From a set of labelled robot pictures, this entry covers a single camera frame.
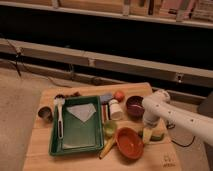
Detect dark brown small objects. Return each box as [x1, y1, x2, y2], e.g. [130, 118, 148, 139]
[54, 92, 81, 99]

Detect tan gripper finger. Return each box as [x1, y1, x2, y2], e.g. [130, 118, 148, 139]
[143, 127, 153, 144]

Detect orange tomato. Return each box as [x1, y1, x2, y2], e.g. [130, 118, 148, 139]
[114, 90, 125, 102]

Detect white folded cloth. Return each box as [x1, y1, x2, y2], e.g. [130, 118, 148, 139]
[67, 103, 96, 122]

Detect white bottle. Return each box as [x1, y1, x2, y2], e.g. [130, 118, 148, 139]
[109, 99, 123, 120]

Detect green plastic tray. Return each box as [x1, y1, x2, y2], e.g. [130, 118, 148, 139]
[49, 96, 104, 156]

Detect red striped utensil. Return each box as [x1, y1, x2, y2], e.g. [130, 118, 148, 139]
[102, 105, 109, 123]

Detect green pepper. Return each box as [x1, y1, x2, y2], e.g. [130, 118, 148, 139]
[138, 131, 164, 142]

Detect small metal cup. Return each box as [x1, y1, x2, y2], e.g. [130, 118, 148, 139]
[38, 106, 53, 123]

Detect blue grey sponge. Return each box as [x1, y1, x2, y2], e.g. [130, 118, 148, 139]
[100, 93, 113, 104]

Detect wooden board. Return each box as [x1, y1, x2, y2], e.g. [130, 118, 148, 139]
[23, 83, 182, 171]

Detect orange terracotta bowl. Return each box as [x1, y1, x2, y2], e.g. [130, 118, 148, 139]
[115, 127, 143, 160]

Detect small green cup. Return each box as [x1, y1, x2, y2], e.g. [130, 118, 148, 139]
[103, 120, 117, 138]

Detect black cable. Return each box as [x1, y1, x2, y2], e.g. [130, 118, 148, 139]
[165, 121, 197, 148]

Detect dark maroon bowl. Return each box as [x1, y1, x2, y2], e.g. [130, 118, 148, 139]
[126, 96, 144, 117]

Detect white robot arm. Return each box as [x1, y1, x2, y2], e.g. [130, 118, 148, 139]
[142, 89, 213, 146]

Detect yellow stick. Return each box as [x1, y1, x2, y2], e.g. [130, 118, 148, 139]
[99, 137, 115, 159]

